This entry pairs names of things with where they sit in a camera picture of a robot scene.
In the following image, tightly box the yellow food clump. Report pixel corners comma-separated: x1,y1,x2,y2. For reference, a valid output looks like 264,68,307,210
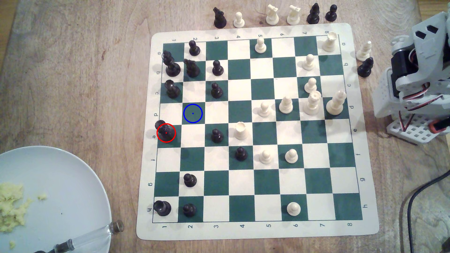
0,182,33,233

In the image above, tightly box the white bishop chess piece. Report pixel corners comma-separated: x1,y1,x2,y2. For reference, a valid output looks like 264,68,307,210
279,97,294,114
356,41,372,62

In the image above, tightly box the orange black clamp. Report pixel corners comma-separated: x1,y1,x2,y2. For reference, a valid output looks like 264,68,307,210
431,119,450,134

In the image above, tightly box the black knight chess piece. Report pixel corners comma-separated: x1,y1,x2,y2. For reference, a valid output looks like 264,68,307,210
184,59,201,78
213,7,227,29

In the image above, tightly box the black king chess piece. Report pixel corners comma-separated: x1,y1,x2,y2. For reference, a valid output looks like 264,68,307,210
155,120,175,142

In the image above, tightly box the white rook chess piece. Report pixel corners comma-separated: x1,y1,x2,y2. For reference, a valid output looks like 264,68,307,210
322,32,339,53
234,122,248,140

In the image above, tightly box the black queen chess piece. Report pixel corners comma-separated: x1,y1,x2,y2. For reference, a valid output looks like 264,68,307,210
162,51,181,77

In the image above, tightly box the clear handled utensil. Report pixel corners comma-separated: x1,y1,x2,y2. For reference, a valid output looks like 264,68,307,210
33,220,124,253

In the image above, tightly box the pale blue plate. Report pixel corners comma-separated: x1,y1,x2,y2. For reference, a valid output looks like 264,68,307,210
0,146,112,253

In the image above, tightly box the black bishop chess piece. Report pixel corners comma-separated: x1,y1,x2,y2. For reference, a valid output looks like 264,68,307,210
307,3,320,25
357,57,374,78

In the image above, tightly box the green white chess mat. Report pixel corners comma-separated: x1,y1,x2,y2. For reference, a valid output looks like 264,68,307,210
136,23,380,241

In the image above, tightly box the white queen chess piece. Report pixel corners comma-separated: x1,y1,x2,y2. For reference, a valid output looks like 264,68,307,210
303,91,322,116

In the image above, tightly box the black cable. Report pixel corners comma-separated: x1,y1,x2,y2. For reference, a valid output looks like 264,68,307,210
407,169,450,253

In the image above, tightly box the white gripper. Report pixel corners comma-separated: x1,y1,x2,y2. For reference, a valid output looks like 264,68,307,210
395,12,450,88

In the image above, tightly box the white king chess piece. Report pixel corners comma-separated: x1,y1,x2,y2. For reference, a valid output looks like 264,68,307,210
326,90,347,116

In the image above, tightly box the white knight chess piece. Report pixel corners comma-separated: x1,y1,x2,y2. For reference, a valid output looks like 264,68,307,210
286,5,301,26
265,4,280,26

